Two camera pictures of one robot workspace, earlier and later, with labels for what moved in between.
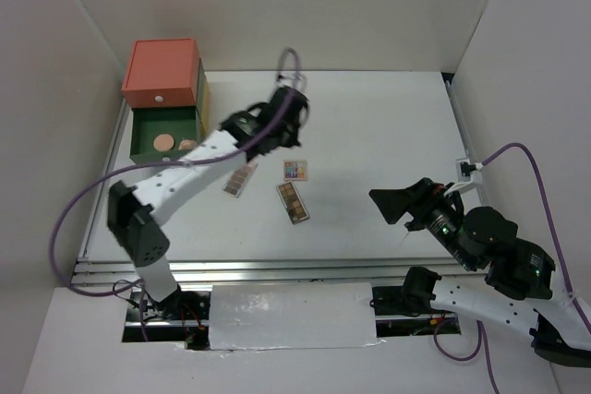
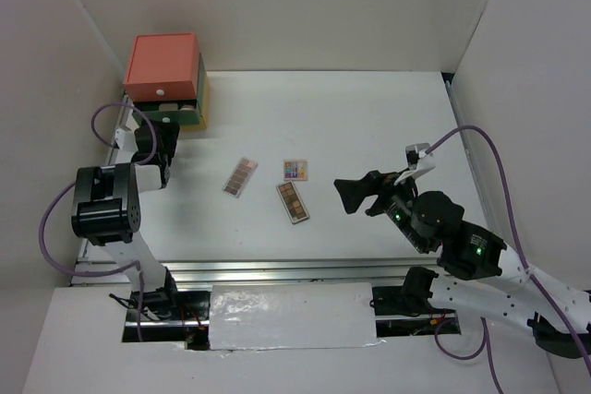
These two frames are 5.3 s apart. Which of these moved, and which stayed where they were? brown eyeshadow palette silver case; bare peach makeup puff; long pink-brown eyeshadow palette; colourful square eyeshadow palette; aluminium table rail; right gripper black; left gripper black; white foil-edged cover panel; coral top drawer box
Moved: left gripper black; right gripper black; bare peach makeup puff
Stayed: colourful square eyeshadow palette; aluminium table rail; white foil-edged cover panel; coral top drawer box; long pink-brown eyeshadow palette; brown eyeshadow palette silver case
